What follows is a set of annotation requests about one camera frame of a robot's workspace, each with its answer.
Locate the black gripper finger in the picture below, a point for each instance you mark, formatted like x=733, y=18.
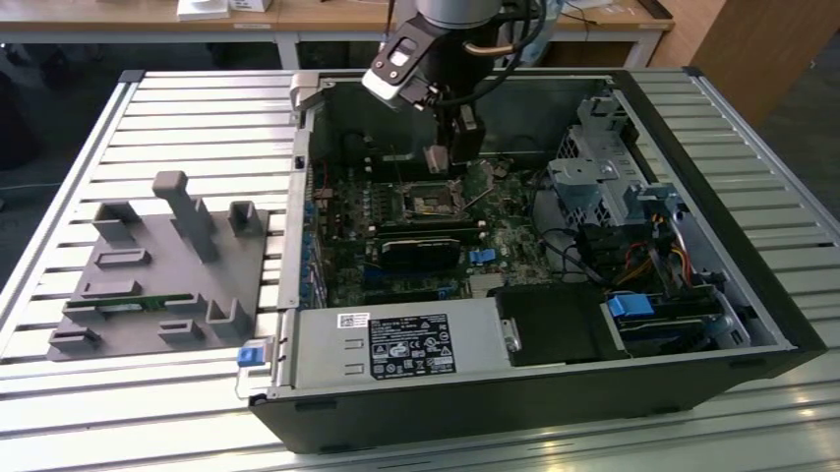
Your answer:
x=469, y=145

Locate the silver CPU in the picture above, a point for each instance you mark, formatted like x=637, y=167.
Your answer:
x=437, y=159

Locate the metal locking lever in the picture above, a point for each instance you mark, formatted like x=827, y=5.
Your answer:
x=479, y=195

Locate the black RAM slot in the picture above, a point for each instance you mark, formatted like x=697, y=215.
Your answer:
x=430, y=236
x=426, y=226

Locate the pale blue teach pendant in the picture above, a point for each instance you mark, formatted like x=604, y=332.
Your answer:
x=544, y=41

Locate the grey metal drive cage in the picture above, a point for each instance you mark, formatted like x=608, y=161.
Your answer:
x=577, y=187

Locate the green motherboard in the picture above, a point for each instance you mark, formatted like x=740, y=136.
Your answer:
x=511, y=236

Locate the blue board connector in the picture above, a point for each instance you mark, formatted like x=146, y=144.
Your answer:
x=481, y=256

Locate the black graphics card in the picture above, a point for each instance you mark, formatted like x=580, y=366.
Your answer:
x=419, y=255

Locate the silver chipset heatsink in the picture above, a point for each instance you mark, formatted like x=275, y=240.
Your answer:
x=485, y=284

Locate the small white printed box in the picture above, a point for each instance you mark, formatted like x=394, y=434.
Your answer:
x=251, y=5

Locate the black plastic shroud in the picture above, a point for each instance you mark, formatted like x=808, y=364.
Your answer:
x=557, y=324

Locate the blue disk carrier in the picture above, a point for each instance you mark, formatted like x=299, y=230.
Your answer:
x=630, y=307

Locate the wooden cabinet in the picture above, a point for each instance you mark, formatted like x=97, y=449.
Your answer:
x=755, y=49

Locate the silver power supply unit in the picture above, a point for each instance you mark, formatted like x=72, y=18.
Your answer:
x=322, y=344

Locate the grey parts rack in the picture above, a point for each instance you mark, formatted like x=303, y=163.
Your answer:
x=164, y=275

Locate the blue case latch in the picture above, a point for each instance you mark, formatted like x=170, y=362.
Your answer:
x=250, y=356

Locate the wooden desk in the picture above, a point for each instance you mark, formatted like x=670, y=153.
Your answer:
x=99, y=22

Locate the black PC case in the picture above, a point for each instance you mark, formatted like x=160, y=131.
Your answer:
x=525, y=418

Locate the green RAM stick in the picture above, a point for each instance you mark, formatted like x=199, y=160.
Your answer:
x=154, y=301

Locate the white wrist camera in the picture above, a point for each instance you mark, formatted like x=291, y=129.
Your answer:
x=401, y=64

